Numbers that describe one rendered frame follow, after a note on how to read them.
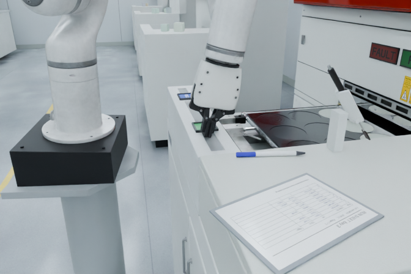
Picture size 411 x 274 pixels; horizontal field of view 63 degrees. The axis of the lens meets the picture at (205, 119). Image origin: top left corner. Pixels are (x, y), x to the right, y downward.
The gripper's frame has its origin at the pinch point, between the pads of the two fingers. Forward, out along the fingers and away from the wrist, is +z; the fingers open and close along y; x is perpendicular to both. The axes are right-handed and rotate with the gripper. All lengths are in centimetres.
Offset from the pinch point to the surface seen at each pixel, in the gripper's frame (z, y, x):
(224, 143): 1.5, -3.0, 4.8
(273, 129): 3.3, -23.9, -14.0
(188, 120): 2.6, 2.2, -10.6
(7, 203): 117, 77, -135
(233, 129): 5.4, -12.4, -15.3
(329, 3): -36, -47, -42
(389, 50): -25, -54, -15
